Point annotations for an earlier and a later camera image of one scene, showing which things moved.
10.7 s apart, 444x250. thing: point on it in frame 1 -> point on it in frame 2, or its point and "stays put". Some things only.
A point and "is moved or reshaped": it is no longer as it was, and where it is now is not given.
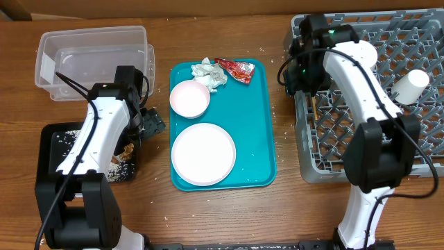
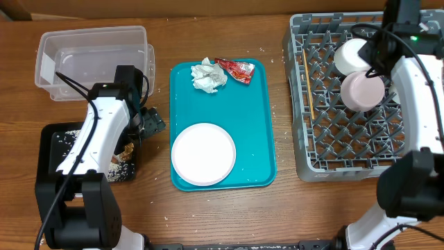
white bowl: [189, 98] is moved or reshaped
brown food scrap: [126, 155] stays put
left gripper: [153, 123] stays put
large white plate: [203, 154] stays put
